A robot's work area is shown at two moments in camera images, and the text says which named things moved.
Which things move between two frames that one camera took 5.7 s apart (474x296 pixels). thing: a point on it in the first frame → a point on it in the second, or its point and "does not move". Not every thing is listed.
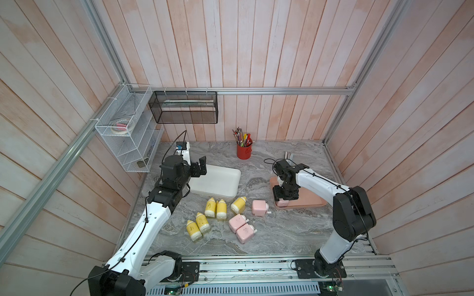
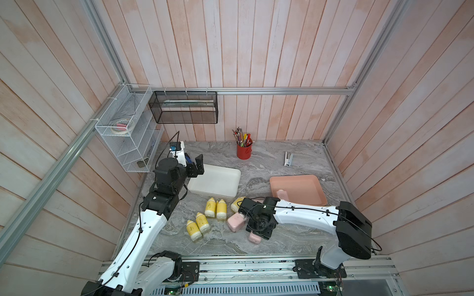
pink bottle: [245, 233] → [254, 238]
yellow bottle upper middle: [221, 209] does not move
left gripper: [197, 172] does not move
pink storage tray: [306, 198] does not move
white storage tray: [218, 180] does not move
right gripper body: [283, 192] → [254, 226]
